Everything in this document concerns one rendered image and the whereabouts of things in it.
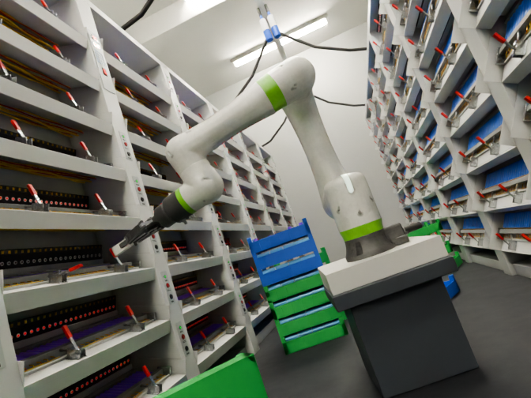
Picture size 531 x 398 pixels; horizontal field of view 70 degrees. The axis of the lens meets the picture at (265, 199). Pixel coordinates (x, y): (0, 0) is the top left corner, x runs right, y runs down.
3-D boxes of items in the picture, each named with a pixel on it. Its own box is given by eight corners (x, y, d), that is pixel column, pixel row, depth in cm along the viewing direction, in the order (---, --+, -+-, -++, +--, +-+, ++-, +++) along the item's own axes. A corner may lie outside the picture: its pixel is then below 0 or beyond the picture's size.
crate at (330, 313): (338, 309, 192) (333, 294, 193) (342, 317, 172) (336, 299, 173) (283, 328, 194) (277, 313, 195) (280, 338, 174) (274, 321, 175)
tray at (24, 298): (155, 279, 138) (154, 253, 139) (1, 316, 79) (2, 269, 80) (107, 281, 143) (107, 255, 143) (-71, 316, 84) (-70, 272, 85)
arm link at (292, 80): (321, 89, 126) (300, 61, 127) (325, 72, 113) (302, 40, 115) (276, 120, 126) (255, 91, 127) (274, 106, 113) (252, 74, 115)
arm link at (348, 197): (377, 228, 122) (355, 174, 124) (389, 226, 106) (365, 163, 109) (339, 242, 122) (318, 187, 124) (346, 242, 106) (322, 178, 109)
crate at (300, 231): (310, 234, 198) (306, 220, 200) (311, 233, 178) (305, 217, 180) (257, 253, 200) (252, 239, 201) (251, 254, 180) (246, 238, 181)
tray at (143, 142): (191, 165, 215) (190, 141, 216) (127, 140, 156) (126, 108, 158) (159, 169, 220) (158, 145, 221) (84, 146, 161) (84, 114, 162)
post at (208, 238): (259, 348, 206) (167, 65, 235) (254, 354, 197) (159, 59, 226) (227, 358, 210) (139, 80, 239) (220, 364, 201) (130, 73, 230)
